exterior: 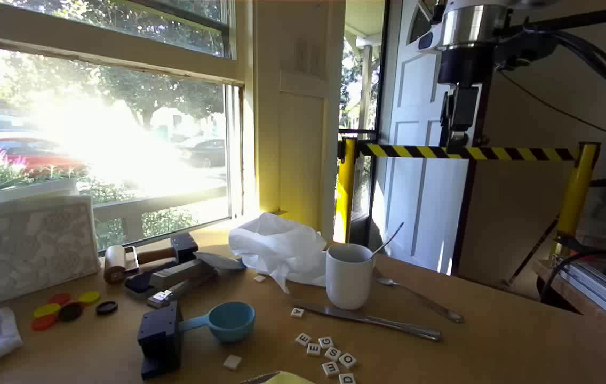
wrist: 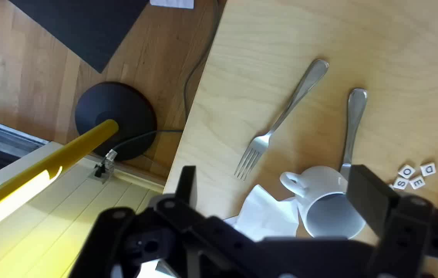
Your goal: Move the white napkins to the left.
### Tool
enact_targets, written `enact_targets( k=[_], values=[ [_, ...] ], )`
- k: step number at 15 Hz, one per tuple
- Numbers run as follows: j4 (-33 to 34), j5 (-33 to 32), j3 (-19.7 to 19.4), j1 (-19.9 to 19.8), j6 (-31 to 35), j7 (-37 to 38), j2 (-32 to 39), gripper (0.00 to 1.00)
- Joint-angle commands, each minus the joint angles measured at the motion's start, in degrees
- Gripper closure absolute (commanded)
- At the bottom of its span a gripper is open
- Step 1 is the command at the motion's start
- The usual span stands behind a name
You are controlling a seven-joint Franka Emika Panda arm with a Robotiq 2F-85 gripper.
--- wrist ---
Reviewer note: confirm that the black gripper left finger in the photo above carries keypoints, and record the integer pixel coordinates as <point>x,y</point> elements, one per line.
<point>185,189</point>

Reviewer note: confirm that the silver metal fork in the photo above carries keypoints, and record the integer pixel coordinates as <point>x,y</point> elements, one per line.
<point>259,144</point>

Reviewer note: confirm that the white ceramic mug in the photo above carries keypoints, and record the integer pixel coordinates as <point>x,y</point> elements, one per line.
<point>323,204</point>

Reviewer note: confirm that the dark floor mat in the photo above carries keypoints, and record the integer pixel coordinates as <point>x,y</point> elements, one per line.
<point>90,28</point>

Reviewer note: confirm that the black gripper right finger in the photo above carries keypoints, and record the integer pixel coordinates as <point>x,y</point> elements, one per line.
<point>372,198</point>

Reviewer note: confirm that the silver metal knife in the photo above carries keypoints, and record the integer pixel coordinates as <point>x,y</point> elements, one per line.
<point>357,102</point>

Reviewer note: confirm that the white paper sheet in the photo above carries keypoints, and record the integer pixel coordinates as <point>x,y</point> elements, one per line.
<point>173,4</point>

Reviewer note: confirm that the white letter tile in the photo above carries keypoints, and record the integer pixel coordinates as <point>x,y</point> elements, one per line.
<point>428,169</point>
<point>400,184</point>
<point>417,183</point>
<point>406,172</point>

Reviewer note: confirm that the yellow pole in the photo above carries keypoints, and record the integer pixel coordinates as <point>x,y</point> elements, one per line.
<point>37,177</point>

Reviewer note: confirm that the white paper napkin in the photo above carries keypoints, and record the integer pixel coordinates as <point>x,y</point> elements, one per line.
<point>264,217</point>

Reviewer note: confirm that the black round lamp base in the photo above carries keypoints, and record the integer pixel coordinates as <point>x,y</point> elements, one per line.
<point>128,109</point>

